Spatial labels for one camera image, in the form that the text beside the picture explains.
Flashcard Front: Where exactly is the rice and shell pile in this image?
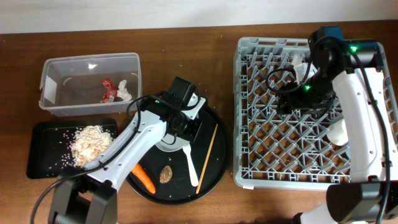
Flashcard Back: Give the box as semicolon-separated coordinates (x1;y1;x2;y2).
70;126;113;167

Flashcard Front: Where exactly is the clear plastic bin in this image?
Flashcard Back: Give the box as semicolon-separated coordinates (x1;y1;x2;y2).
39;53;142;117

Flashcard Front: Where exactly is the black rectangular tray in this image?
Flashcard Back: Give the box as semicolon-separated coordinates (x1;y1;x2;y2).
26;118;118;179

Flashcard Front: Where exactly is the white plastic fork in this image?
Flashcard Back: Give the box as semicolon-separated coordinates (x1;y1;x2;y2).
182;144;198;187

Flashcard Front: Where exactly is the round black tray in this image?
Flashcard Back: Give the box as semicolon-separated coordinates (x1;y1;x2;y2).
126;106;231;205

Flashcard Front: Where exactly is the brown walnut shell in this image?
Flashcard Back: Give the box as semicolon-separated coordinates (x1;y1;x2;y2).
159;166;173;184

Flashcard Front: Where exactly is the grey plate with rice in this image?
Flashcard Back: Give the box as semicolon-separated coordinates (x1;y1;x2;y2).
155;134;190;152

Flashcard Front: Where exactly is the red snack wrapper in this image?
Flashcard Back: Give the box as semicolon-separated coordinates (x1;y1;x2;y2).
101;78;117;103

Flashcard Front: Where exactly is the wooden chopstick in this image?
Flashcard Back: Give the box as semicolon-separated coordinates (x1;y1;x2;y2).
195;124;218;195

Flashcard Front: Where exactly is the white paper cup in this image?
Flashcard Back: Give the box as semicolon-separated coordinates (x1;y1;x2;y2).
326;119;348;146

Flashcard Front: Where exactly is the orange carrot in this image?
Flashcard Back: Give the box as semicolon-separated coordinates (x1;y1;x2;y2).
131;164;156;194

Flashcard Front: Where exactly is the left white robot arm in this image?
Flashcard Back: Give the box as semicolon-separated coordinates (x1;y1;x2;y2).
48;77;206;223

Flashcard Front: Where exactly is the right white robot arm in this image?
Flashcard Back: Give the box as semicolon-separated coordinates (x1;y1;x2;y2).
276;26;397;223

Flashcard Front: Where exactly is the crumpled white tissue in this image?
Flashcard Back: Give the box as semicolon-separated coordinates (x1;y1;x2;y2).
117;80;132;101

